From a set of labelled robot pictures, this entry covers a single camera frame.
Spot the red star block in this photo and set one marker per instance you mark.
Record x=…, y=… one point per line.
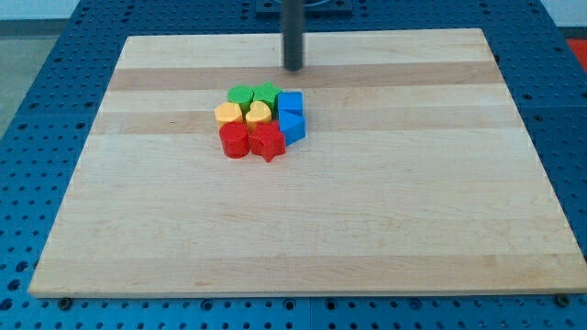
x=267, y=141

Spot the blue triangle block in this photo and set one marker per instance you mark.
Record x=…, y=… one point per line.
x=292, y=126

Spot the blue cube block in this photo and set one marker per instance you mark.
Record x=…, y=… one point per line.
x=291, y=102

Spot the right yellow heart block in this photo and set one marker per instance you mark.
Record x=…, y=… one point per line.
x=259, y=113

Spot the red cylinder block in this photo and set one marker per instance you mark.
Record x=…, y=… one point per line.
x=234, y=138

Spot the green star block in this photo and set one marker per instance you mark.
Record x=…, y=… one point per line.
x=267, y=93

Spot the green cylinder block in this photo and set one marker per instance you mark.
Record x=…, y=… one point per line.
x=241, y=95

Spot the light wooden board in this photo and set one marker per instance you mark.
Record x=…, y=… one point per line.
x=416, y=176

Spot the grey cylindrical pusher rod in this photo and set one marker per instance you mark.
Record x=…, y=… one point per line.
x=292, y=24

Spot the red object at right edge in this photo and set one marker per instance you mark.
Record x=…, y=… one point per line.
x=579, y=49

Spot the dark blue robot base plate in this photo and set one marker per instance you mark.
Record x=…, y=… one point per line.
x=266, y=8

